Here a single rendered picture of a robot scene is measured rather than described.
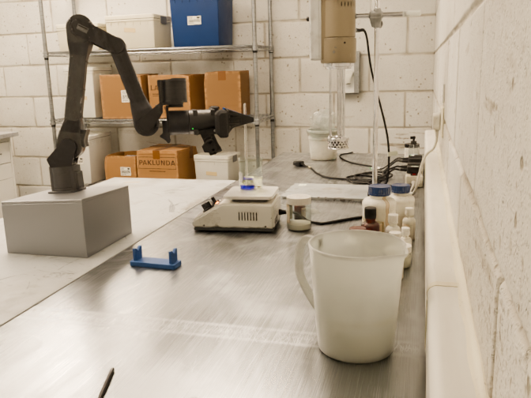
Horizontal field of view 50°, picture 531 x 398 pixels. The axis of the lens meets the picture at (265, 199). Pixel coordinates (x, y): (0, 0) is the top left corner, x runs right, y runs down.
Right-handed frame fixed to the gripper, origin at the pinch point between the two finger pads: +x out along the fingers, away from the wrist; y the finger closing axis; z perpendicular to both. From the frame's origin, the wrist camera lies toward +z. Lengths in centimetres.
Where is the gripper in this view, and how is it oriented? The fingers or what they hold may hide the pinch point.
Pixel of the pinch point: (239, 120)
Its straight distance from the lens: 140.1
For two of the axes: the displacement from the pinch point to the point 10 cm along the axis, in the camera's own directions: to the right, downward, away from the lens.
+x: 9.8, -0.6, 1.9
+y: 2.0, 2.1, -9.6
